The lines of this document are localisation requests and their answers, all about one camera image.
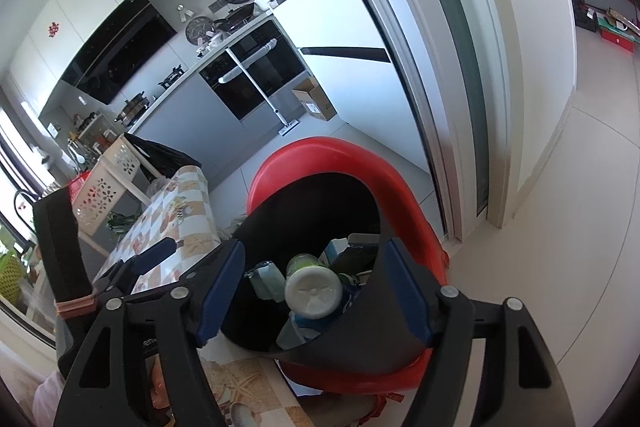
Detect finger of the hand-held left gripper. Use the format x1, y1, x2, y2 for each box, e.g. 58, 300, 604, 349
92, 237, 178, 298

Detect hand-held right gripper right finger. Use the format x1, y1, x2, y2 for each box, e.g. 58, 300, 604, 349
382, 237, 573, 427

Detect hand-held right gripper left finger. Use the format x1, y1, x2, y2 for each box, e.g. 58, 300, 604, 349
52, 239, 247, 427

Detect white and blue carton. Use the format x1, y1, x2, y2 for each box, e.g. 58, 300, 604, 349
320, 238, 353, 265

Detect blue plastic bag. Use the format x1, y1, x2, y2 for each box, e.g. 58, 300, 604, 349
276, 314, 326, 350

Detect white plastic bottle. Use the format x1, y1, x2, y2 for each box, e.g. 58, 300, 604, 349
284, 253, 345, 320

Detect black trash bin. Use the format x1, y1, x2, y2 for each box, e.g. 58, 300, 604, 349
220, 171, 441, 365

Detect green leeks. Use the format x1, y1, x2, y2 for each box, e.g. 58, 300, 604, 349
106, 213, 138, 233

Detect checkered floral tablecloth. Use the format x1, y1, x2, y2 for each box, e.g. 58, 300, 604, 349
92, 166, 321, 427

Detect green plastic basket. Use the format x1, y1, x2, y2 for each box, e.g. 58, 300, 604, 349
0, 252, 28, 303

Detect beige perforated chair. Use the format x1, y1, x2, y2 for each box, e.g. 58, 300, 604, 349
70, 134, 166, 258

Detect red plastic basket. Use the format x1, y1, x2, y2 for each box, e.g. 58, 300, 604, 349
65, 172, 93, 198

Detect black jacket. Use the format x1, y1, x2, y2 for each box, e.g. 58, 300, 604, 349
124, 133, 203, 180

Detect steel steamer pot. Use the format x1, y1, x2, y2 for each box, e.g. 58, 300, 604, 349
116, 93, 151, 126

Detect red plastic stool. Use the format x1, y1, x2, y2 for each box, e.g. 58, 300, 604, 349
246, 137, 449, 395

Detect black gas burner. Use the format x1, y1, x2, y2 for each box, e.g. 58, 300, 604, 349
157, 66, 183, 88

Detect white stick mop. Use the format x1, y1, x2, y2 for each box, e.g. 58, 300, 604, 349
217, 38, 299, 138

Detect black range hood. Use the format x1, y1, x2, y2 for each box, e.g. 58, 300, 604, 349
60, 0, 178, 105

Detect cardboard box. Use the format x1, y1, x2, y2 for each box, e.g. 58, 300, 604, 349
291, 77, 337, 122

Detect black built-in oven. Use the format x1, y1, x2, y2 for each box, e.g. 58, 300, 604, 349
199, 18, 307, 122

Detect white refrigerator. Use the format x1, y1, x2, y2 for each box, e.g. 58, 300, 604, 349
235, 0, 436, 175

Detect round grey patterned plate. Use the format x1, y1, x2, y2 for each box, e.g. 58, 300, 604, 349
185, 16, 215, 45

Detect black wok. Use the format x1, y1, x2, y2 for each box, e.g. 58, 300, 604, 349
214, 2, 256, 32

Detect red flat box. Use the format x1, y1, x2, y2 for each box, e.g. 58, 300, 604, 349
600, 27, 640, 54

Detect sliding door frame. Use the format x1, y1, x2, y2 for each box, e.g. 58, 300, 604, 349
305, 0, 521, 243

